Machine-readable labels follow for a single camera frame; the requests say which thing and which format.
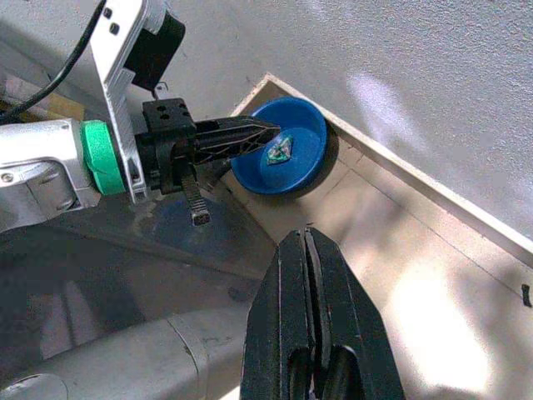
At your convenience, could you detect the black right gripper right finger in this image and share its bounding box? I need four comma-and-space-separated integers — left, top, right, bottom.
303, 227, 407, 400

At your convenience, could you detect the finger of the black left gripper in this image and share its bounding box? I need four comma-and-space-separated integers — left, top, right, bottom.
193, 115, 281, 141
193, 132, 276, 164

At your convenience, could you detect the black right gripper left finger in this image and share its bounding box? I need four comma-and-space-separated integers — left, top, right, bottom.
240, 227, 316, 400

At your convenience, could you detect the grey top-load washing machine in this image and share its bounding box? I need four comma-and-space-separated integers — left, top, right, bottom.
0, 16, 279, 378

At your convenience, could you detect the small green wrapper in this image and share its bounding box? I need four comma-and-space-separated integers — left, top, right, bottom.
265, 135, 295, 166

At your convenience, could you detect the blue plastic basin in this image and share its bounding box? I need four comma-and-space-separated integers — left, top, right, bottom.
229, 96, 329, 198

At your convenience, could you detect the cream skirting board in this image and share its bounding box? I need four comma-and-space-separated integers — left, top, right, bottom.
230, 72, 533, 270

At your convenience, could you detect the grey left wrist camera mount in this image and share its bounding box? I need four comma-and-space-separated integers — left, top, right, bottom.
88, 0, 187, 206

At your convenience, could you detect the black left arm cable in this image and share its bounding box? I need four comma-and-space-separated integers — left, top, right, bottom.
0, 0, 108, 124

